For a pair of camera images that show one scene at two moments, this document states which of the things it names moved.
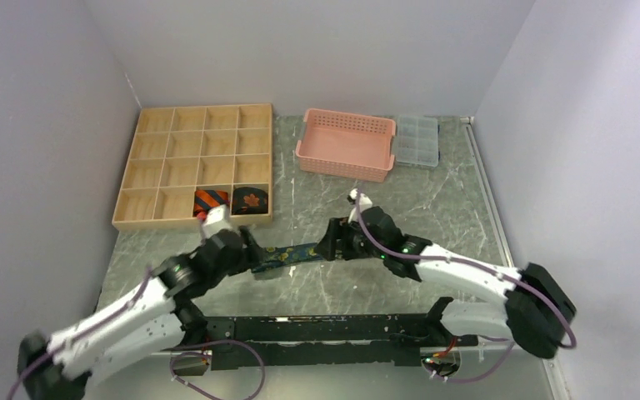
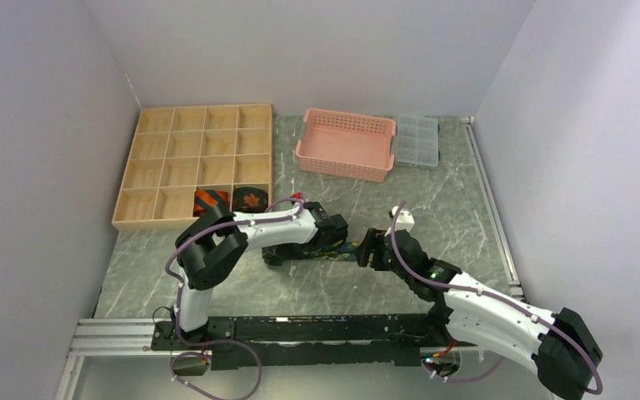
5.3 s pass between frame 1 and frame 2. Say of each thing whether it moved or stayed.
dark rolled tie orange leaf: stayed
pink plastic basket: stayed
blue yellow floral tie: moved
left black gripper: moved
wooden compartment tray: stayed
